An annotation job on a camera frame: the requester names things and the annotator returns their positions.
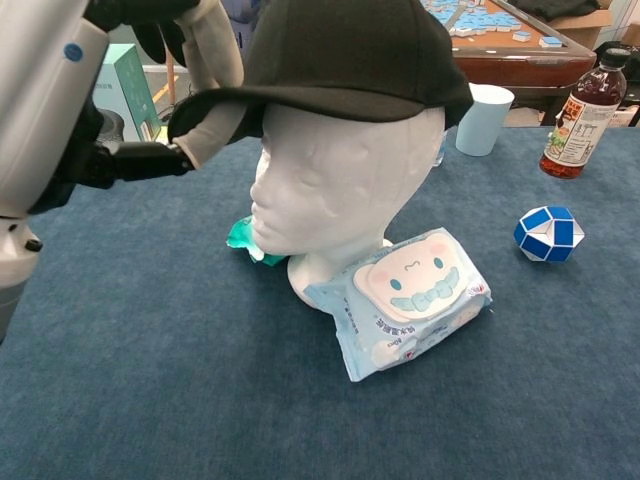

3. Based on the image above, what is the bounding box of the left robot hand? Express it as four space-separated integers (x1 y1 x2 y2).
29 0 247 214

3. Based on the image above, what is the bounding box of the black baseball cap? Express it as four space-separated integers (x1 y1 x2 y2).
167 0 475 146

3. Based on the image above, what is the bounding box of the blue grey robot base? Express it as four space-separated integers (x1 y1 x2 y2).
219 0 261 51

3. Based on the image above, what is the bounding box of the white foam mannequin head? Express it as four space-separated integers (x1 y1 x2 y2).
249 102 446 306

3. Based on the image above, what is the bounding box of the dark tea drink bottle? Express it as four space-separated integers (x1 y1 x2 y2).
538 48 632 180

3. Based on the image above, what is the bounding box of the teal Philips speaker box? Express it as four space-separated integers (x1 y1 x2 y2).
92 43 163 144

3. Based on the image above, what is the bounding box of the green crumpled plastic packet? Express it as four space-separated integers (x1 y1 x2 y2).
224 214 291 268

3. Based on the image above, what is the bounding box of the blue mahjong tile heap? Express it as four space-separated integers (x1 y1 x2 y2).
424 0 524 39

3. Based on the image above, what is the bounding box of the light blue plastic cup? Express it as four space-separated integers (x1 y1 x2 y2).
454 83 515 158

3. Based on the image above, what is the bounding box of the brown mahjong table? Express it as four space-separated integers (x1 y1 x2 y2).
419 0 599 126

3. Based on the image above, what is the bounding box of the light blue wet wipes pack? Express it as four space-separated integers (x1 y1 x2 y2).
304 227 494 384

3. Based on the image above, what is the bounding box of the black cloth heap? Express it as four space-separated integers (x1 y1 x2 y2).
509 0 601 22

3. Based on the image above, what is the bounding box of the blue table cloth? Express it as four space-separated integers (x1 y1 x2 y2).
0 118 640 480

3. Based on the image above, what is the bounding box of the cardboard box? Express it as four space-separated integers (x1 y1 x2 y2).
549 7 616 51

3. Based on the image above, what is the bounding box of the blue white snake puzzle ball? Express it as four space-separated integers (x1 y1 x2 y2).
513 204 586 264

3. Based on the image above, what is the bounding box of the white printed carton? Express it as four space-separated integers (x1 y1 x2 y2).
607 105 639 129

